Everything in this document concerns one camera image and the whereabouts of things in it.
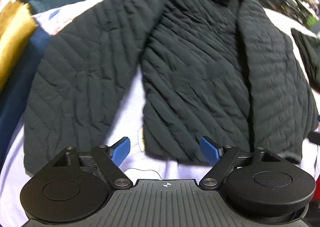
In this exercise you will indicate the olive brown jacket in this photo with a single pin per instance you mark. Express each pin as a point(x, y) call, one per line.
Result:
point(13, 41)

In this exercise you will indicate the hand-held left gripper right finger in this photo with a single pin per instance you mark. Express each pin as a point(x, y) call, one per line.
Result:
point(208, 150)

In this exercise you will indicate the blue duvet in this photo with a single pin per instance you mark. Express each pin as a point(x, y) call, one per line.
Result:
point(17, 97)

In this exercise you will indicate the black quilted jacket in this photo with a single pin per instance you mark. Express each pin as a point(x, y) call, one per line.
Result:
point(187, 66)

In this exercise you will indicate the black garment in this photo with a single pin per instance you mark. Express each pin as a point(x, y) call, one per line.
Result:
point(308, 51)

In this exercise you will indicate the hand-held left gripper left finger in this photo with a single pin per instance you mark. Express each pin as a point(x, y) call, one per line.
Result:
point(121, 151)

